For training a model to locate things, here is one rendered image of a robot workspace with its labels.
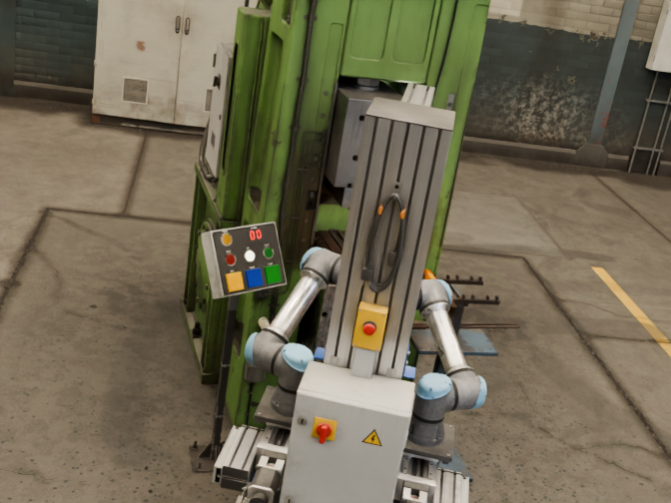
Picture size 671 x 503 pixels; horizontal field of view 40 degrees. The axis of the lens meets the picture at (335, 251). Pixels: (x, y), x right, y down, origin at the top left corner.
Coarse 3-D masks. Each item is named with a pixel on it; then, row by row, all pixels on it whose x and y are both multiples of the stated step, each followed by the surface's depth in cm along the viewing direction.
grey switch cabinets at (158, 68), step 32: (128, 0) 874; (160, 0) 876; (192, 0) 879; (224, 0) 883; (256, 0) 887; (128, 32) 886; (160, 32) 888; (192, 32) 890; (224, 32) 895; (96, 64) 894; (128, 64) 897; (160, 64) 900; (192, 64) 902; (96, 96) 907; (128, 96) 908; (160, 96) 912; (192, 96) 915; (160, 128) 930; (192, 128) 933
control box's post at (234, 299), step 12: (228, 312) 409; (228, 324) 410; (228, 336) 413; (228, 348) 415; (228, 360) 418; (228, 372) 420; (216, 408) 428; (216, 420) 429; (216, 432) 432; (216, 444) 434
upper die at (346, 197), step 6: (324, 174) 440; (324, 180) 440; (330, 186) 430; (348, 186) 413; (330, 192) 430; (336, 192) 420; (342, 192) 412; (348, 192) 411; (336, 198) 420; (342, 198) 412; (348, 198) 412; (342, 204) 413; (348, 204) 413
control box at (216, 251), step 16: (272, 224) 403; (208, 240) 384; (240, 240) 391; (256, 240) 396; (272, 240) 402; (208, 256) 386; (224, 256) 385; (240, 256) 390; (256, 256) 395; (272, 256) 400; (208, 272) 388; (224, 272) 384; (224, 288) 383; (256, 288) 393
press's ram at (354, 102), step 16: (336, 96) 408; (352, 96) 398; (368, 96) 403; (384, 96) 408; (400, 96) 414; (336, 112) 408; (352, 112) 396; (336, 128) 407; (352, 128) 399; (336, 144) 406; (352, 144) 402; (336, 160) 405; (352, 160) 406; (336, 176) 406; (352, 176) 408
